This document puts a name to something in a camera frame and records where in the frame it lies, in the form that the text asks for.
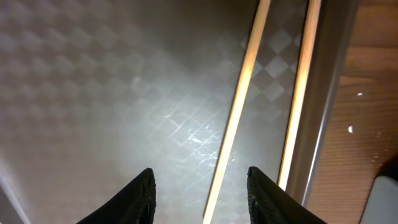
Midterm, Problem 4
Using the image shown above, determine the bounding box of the dark brown serving tray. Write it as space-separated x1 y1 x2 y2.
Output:
1 0 358 223

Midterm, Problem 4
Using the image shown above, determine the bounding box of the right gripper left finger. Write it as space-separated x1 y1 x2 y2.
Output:
78 168 156 224

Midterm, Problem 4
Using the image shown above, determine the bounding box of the wooden chopstick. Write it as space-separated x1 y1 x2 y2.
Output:
202 0 271 224
278 0 322 190

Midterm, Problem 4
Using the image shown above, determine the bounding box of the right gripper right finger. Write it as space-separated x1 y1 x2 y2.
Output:
247 166 326 224

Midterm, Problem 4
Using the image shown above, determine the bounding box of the grey dishwasher rack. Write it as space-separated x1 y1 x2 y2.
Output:
360 176 398 224

